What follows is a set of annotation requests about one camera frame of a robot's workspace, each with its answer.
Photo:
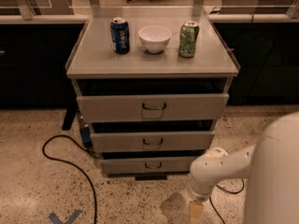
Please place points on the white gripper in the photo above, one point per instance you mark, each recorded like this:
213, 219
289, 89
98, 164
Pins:
198, 195

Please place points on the grey bottom drawer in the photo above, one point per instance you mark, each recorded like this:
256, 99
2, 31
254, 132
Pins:
147, 165

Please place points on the grey drawer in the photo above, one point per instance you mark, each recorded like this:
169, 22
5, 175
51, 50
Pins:
157, 141
147, 165
152, 107

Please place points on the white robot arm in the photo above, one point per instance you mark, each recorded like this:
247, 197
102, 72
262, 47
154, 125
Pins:
271, 167

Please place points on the grey middle drawer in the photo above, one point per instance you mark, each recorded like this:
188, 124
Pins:
157, 141

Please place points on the grey top drawer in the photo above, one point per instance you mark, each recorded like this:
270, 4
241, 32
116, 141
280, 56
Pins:
152, 107

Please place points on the grey drawer cabinet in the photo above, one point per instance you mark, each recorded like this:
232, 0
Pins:
97, 70

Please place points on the blue power adapter box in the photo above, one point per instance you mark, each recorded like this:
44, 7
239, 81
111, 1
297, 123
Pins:
86, 136

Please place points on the dark lab counter right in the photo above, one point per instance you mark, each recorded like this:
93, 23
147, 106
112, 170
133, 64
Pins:
268, 55

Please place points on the dark lab counter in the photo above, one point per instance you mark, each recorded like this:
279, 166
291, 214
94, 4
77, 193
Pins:
268, 55
32, 64

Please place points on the green soda can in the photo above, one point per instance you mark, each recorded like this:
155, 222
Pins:
187, 39

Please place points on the white bowl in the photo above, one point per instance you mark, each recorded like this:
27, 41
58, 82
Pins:
154, 38

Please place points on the blue Pepsi can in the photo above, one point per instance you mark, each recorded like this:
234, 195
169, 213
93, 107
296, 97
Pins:
119, 29

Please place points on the dark lab counter left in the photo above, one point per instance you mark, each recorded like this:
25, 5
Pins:
32, 64

